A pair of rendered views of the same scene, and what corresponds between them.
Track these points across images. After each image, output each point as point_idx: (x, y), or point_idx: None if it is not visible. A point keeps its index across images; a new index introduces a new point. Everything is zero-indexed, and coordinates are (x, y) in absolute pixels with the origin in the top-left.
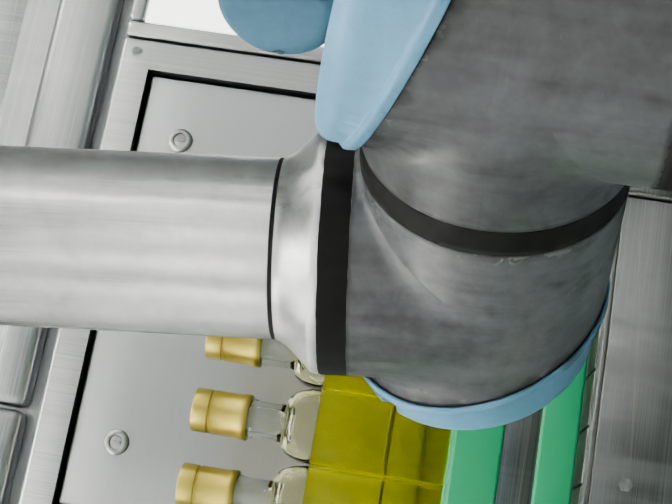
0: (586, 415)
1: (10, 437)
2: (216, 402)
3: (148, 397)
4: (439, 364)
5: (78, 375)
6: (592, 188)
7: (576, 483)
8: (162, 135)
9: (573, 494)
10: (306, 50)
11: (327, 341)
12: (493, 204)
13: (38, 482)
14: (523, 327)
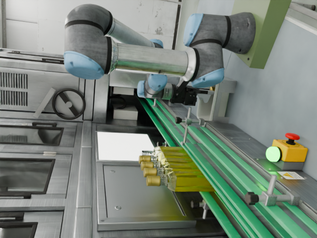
0: None
1: (90, 211)
2: (149, 167)
3: (122, 201)
4: (210, 62)
5: (104, 198)
6: (220, 37)
7: None
8: (108, 171)
9: None
10: (163, 85)
11: (197, 57)
12: (212, 34)
13: (102, 214)
14: (218, 55)
